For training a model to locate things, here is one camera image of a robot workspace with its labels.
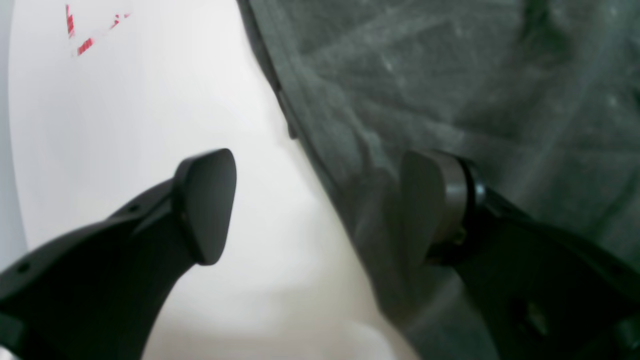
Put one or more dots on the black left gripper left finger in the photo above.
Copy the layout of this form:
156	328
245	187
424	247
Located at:
95	293

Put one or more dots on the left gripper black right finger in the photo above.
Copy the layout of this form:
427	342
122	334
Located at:
543	292

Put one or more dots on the dark grey t-shirt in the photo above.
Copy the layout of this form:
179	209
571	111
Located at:
543	95

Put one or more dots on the red tape rectangle marking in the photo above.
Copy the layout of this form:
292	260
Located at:
89	21

